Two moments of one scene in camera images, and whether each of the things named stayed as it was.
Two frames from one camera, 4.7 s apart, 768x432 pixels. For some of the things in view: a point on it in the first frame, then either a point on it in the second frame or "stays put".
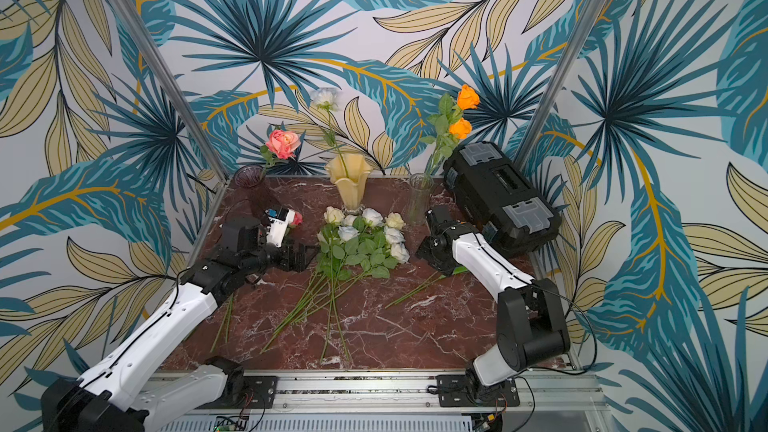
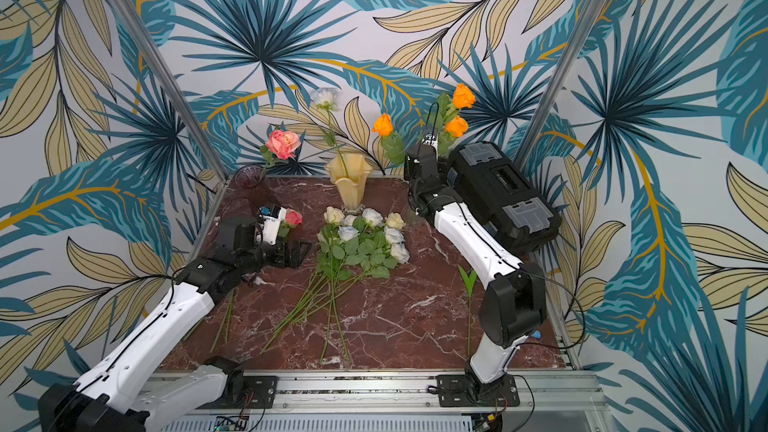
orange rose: [423, 286] to [391, 141]
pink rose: [282, 144] stays put
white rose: [329, 99] stays put
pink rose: [225, 327] stays put
